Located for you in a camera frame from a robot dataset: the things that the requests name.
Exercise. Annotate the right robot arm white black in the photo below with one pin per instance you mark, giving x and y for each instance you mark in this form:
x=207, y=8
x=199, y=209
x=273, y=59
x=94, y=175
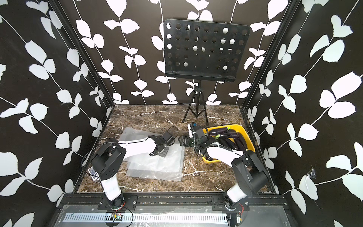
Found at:
x=248, y=170

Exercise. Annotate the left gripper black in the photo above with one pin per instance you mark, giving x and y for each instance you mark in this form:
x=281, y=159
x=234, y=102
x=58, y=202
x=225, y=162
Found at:
x=166, y=152

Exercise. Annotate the black front mounting rail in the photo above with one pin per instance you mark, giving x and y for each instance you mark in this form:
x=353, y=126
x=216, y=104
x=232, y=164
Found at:
x=216, y=200

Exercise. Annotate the white perforated strip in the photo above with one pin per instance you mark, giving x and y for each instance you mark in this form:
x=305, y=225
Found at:
x=127, y=218

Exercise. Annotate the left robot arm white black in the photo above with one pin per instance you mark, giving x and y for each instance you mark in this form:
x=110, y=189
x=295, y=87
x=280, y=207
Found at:
x=109, y=157

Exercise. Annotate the stack of clear zip-top bags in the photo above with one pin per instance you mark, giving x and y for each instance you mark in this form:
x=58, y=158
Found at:
x=167, y=168

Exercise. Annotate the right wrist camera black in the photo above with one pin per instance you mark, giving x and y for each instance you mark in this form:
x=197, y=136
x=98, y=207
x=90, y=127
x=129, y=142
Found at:
x=195, y=131

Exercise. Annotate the small printed card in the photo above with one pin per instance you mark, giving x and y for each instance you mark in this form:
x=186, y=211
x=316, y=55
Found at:
x=94, y=175

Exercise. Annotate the black perforated music stand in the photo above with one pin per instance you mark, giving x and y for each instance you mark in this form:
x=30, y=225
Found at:
x=203, y=51

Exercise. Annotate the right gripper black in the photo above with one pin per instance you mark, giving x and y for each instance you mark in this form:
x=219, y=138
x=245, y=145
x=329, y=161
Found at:
x=183, y=137

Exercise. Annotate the yellow plastic tray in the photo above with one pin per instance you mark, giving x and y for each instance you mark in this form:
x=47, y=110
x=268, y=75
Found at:
x=237, y=128

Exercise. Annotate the clear zip-top bag top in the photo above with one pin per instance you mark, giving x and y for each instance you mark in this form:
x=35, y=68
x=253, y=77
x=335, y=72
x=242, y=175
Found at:
x=130, y=134

